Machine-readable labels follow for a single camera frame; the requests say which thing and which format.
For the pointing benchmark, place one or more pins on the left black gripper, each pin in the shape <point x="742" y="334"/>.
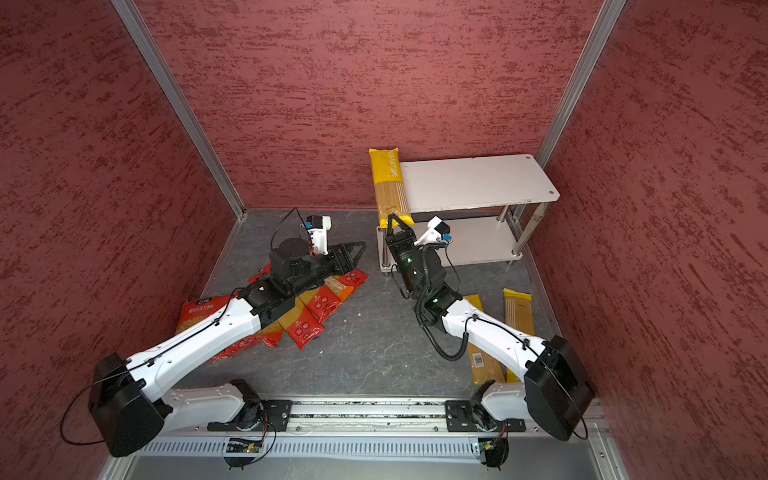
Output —
<point x="349" y="264"/>

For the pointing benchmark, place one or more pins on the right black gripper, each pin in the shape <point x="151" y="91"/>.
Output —
<point x="396" y="241"/>

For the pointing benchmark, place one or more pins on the yellow spaghetti bag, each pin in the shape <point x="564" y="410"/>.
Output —
<point x="389" y="186"/>
<point x="518" y="311"/>
<point x="483" y="366"/>

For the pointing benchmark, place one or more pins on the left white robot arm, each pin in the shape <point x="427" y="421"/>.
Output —
<point x="134" y="400"/>

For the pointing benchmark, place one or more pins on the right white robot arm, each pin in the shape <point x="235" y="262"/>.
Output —
<point x="556" y="390"/>

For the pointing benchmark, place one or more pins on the orange pasta bag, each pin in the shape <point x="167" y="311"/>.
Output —
<point x="339" y="288"/>

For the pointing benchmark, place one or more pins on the white two-tier shelf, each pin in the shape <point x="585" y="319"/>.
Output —
<point x="492" y="204"/>

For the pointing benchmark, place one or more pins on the red spaghetti bag rear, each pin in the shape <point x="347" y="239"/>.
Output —
<point x="354" y="279"/>

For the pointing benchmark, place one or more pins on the red spaghetti bag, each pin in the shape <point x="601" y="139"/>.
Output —
<point x="301" y="325"/>
<point x="322" y="303"/>
<point x="354" y="279"/>

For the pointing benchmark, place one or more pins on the red spaghetti bag middle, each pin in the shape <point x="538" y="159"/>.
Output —
<point x="322" y="303"/>

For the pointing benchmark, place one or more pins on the red spaghetti bag front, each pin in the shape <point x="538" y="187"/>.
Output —
<point x="301" y="325"/>

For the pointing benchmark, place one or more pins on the small red macaroni bag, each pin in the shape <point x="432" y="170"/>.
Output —
<point x="269" y="337"/>

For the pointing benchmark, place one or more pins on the large red macaroni bag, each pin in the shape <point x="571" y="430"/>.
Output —
<point x="195" y="312"/>

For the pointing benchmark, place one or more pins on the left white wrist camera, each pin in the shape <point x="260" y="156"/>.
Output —
<point x="317" y="227"/>

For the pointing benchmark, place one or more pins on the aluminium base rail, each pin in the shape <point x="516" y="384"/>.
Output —
<point x="385" y="416"/>

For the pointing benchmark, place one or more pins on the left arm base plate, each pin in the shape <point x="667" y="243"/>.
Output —
<point x="276" y="414"/>

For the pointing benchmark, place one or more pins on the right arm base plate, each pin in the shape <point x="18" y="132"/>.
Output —
<point x="466" y="416"/>

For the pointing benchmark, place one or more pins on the left circuit board with wires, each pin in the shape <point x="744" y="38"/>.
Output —
<point x="245" y="452"/>

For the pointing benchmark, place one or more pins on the circuit board with wires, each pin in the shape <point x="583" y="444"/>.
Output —
<point x="245" y="452"/>
<point x="493" y="452"/>

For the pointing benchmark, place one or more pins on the right circuit board with wires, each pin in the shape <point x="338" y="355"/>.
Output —
<point x="493" y="452"/>

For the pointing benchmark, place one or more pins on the right aluminium corner post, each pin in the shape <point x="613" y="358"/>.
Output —
<point x="594" y="45"/>

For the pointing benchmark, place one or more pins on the aluminium corner post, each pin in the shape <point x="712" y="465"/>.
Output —
<point x="594" y="45"/>
<point x="131" y="18"/>

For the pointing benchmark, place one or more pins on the left aluminium corner post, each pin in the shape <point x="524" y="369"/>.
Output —
<point x="131" y="18"/>

